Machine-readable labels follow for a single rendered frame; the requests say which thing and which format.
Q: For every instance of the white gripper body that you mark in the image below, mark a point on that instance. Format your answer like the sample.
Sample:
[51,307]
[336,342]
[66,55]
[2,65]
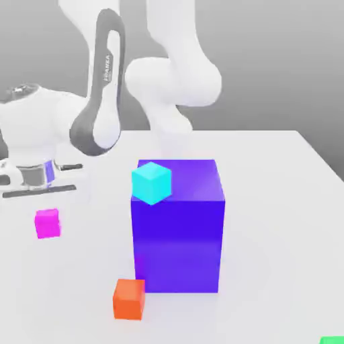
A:
[40,196]

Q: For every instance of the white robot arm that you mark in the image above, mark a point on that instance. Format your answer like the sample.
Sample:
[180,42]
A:
[172,80]

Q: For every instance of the small magenta cube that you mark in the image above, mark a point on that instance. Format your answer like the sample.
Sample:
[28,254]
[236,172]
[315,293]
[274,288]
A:
[47,224]

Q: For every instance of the small cyan cube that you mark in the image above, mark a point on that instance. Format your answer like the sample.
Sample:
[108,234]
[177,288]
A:
[151,182]

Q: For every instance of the small orange cube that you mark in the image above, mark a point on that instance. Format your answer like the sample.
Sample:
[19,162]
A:
[128,299]

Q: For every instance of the small green cube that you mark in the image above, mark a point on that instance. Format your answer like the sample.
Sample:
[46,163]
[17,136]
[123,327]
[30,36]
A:
[333,340]

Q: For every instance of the large purple box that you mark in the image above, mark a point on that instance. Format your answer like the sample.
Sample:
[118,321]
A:
[178,242]

